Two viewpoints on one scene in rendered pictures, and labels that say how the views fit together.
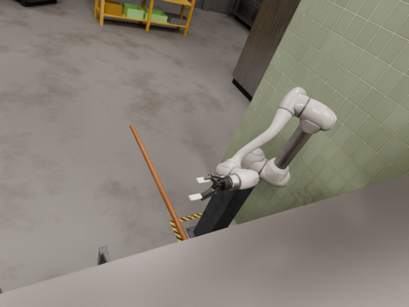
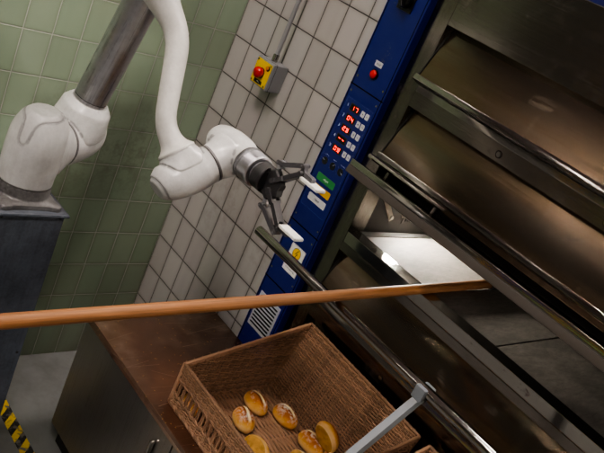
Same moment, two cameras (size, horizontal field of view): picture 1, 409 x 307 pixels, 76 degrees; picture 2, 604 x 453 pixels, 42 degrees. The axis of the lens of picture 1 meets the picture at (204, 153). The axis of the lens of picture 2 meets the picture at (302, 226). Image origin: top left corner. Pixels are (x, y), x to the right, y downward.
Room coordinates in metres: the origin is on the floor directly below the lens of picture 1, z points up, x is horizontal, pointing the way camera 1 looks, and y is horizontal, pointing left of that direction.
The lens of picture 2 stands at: (1.13, 1.74, 2.05)
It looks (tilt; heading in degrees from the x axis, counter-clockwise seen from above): 21 degrees down; 263
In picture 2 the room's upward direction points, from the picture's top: 24 degrees clockwise
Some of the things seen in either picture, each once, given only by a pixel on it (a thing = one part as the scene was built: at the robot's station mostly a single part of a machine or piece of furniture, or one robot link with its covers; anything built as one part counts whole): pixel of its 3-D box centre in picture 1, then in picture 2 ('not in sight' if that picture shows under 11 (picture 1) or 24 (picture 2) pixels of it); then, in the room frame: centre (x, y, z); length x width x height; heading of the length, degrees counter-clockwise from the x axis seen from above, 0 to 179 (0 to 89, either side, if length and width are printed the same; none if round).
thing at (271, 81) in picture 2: not in sight; (268, 74); (1.13, -1.04, 1.46); 0.10 x 0.07 x 0.10; 132
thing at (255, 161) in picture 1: (252, 160); (37, 143); (1.65, -0.36, 1.17); 0.18 x 0.16 x 0.22; 77
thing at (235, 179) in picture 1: (231, 182); (253, 168); (1.07, -0.20, 1.40); 0.09 x 0.06 x 0.09; 43
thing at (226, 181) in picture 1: (220, 184); (270, 182); (1.02, -0.14, 1.40); 0.09 x 0.07 x 0.08; 133
